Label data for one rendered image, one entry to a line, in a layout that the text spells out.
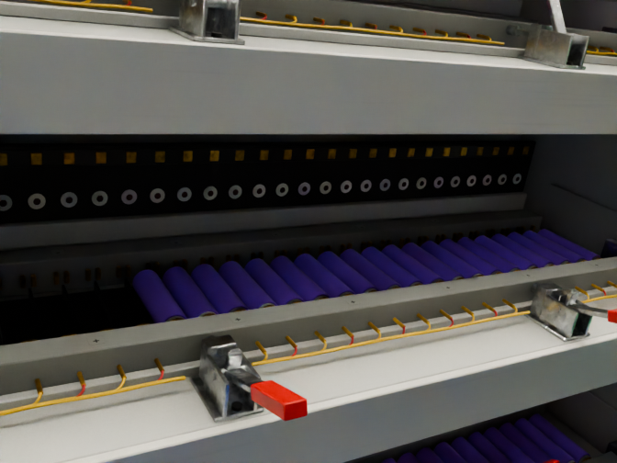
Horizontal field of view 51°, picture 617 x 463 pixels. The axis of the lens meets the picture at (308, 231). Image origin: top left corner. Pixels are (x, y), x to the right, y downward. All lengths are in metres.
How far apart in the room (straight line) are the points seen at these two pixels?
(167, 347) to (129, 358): 0.02
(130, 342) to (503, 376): 0.24
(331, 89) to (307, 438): 0.19
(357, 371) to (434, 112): 0.17
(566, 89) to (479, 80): 0.08
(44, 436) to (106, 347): 0.05
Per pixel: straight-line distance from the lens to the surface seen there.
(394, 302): 0.44
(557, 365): 0.50
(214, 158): 0.49
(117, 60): 0.32
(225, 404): 0.35
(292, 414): 0.30
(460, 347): 0.46
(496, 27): 0.54
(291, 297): 0.44
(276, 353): 0.40
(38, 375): 0.37
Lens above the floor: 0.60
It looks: 4 degrees down
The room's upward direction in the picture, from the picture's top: 3 degrees counter-clockwise
